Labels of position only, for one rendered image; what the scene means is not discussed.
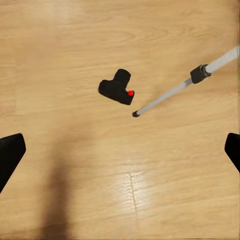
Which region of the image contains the digital camera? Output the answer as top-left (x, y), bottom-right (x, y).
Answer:
top-left (98, 68), bottom-right (135, 106)

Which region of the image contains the camera tripod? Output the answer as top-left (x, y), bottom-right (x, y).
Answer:
top-left (132, 45), bottom-right (240, 118)

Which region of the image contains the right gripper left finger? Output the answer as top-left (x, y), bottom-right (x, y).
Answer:
top-left (0, 133), bottom-right (26, 193)

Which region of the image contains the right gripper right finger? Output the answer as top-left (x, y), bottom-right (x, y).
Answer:
top-left (224, 132), bottom-right (240, 172)

